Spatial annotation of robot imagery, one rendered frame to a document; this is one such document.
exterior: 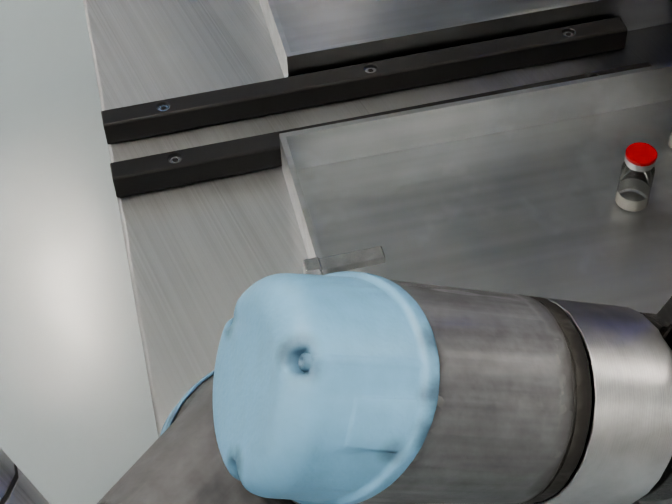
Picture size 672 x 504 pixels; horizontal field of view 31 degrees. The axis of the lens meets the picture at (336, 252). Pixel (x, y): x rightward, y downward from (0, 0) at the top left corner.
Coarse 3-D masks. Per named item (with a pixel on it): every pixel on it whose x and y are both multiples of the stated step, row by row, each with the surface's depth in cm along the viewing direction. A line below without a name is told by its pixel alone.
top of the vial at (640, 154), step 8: (632, 144) 80; (640, 144) 80; (648, 144) 80; (632, 152) 80; (640, 152) 80; (648, 152) 80; (656, 152) 79; (632, 160) 79; (640, 160) 79; (648, 160) 79
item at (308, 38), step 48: (288, 0) 99; (336, 0) 99; (384, 0) 99; (432, 0) 99; (480, 0) 98; (528, 0) 98; (576, 0) 98; (624, 0) 93; (288, 48) 90; (336, 48) 90; (384, 48) 91; (432, 48) 92
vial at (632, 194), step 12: (624, 168) 80; (636, 168) 79; (648, 168) 79; (624, 180) 81; (636, 180) 80; (648, 180) 80; (624, 192) 81; (636, 192) 81; (648, 192) 81; (624, 204) 82; (636, 204) 82
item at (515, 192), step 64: (320, 128) 84; (384, 128) 85; (448, 128) 87; (512, 128) 88; (576, 128) 88; (640, 128) 88; (320, 192) 84; (384, 192) 84; (448, 192) 84; (512, 192) 84; (576, 192) 84; (320, 256) 76; (448, 256) 80; (512, 256) 80; (576, 256) 80; (640, 256) 80
